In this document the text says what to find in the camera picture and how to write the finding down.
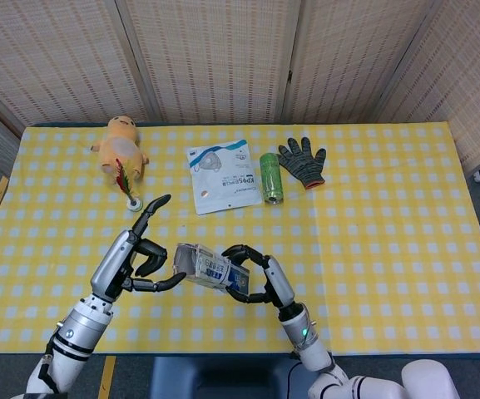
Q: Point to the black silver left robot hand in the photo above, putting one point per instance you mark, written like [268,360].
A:
[112,266]

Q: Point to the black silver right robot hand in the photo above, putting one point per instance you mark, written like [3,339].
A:
[279,282]

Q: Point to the blue white toothpaste box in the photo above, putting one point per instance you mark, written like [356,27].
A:
[210,268]

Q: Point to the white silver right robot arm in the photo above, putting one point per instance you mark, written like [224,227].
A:
[306,332]

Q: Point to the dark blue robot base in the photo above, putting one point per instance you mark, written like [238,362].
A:
[223,378]

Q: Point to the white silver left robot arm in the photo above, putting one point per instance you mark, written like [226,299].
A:
[77,328]

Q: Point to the yellow white checkered tablecloth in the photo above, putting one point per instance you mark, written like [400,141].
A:
[389,270]

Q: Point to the red green feather shuttlecock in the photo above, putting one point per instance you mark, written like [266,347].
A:
[125,183]

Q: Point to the green drink can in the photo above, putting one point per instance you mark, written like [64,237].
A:
[271,176]

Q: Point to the white face mask package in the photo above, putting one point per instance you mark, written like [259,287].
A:
[225,183]

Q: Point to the yellow plush duck toy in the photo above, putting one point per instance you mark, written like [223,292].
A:
[121,147]

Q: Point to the grey knitted work glove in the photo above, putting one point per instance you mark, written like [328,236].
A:
[304,164]

